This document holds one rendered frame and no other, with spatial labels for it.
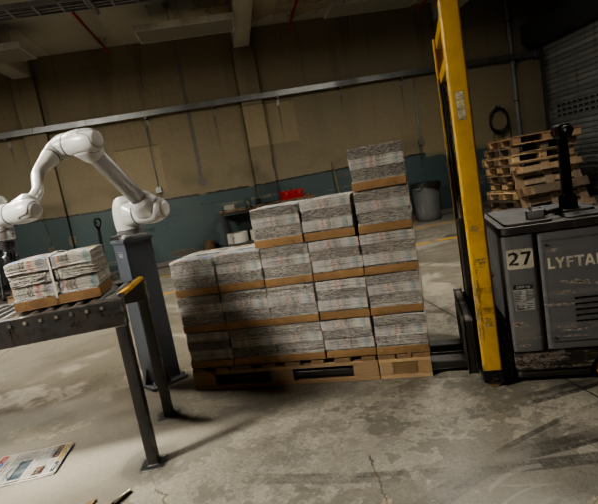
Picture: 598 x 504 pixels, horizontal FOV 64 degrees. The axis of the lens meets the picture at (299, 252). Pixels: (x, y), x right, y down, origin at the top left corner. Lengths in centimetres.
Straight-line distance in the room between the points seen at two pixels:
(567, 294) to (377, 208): 99
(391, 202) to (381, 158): 24
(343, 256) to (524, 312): 94
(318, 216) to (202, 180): 700
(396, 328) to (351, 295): 30
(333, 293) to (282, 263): 34
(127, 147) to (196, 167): 132
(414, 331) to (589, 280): 87
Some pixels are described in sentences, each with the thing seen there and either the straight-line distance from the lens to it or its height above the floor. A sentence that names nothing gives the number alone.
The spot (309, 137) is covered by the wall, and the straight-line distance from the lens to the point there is 966.
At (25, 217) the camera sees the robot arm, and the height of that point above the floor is 122.
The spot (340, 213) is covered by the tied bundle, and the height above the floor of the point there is 96.
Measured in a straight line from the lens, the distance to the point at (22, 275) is 249.
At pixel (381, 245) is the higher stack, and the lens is 259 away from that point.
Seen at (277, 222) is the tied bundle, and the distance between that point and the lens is 268.
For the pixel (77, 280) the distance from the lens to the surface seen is 243.
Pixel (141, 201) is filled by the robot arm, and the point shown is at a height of 122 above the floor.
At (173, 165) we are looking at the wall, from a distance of 957.
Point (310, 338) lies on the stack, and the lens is 279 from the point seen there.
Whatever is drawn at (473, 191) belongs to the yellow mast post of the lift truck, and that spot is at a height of 98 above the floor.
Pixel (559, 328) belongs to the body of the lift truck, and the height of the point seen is 27.
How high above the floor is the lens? 116
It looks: 8 degrees down
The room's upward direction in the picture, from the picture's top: 10 degrees counter-clockwise
